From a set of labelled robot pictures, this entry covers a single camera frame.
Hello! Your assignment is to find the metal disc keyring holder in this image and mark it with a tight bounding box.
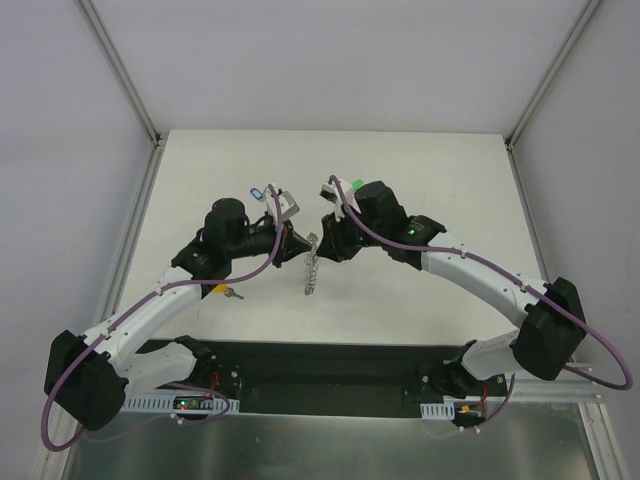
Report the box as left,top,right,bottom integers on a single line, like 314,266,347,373
304,232,319,296

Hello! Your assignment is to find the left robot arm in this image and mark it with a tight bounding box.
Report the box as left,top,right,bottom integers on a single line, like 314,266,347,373
44,191,311,431

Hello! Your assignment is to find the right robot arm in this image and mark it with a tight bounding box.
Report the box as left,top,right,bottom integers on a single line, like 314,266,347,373
317,180,586,398

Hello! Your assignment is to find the key with blue outlined tag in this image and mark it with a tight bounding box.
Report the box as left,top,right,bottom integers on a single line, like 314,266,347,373
250,187,265,202

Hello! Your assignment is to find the key with yellow tag lower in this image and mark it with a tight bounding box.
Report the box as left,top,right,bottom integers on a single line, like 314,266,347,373
212,284,244,300

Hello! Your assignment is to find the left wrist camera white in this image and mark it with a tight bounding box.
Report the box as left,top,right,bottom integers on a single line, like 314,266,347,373
263,184,300,221

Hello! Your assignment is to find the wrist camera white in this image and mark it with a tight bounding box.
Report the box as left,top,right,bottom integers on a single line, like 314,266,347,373
263,184,300,221
320,179,355,222

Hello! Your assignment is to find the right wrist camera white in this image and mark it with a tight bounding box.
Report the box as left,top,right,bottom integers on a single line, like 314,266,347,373
320,179,355,222

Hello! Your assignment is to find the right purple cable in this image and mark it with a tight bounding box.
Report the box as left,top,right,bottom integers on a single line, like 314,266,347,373
327,174,634,440

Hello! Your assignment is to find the purple cable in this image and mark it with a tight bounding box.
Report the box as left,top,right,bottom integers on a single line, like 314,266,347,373
327,174,634,440
40,183,289,453

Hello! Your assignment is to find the left aluminium frame post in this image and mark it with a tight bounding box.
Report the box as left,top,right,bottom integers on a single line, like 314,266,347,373
74,0,162,146

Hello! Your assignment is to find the aluminium frame post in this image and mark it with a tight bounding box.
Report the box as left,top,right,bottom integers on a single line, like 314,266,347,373
504,0,609,149
74,0,162,146

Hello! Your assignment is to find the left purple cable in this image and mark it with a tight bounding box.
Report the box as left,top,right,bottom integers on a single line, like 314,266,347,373
40,183,289,453

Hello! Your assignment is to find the right aluminium frame post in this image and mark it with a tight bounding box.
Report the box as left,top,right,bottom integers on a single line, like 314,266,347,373
504,0,609,149

